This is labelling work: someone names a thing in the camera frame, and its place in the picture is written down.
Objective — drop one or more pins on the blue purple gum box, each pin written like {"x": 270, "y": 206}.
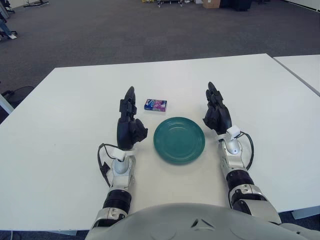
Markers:
{"x": 156, "y": 105}

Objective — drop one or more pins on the white table leg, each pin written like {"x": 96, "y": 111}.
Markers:
{"x": 5, "y": 105}

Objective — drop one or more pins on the brown cardboard box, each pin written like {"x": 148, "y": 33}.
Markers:
{"x": 211, "y": 3}

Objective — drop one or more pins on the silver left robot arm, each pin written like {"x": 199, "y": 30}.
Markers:
{"x": 121, "y": 180}

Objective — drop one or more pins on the black cabinet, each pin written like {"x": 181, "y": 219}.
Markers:
{"x": 237, "y": 5}

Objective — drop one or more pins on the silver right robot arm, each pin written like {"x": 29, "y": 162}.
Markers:
{"x": 235, "y": 160}

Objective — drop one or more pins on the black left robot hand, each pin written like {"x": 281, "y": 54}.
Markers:
{"x": 126, "y": 130}

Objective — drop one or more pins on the person leg in jeans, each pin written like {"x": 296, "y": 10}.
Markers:
{"x": 5, "y": 28}

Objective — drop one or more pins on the teal green round plate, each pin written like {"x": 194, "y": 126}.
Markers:
{"x": 178, "y": 140}

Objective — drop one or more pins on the grey robot torso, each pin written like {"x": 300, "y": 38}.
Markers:
{"x": 175, "y": 225}

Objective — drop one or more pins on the black wheeled cart frame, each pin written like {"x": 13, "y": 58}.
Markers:
{"x": 175, "y": 2}

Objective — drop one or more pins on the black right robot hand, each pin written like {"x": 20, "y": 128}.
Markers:
{"x": 218, "y": 117}

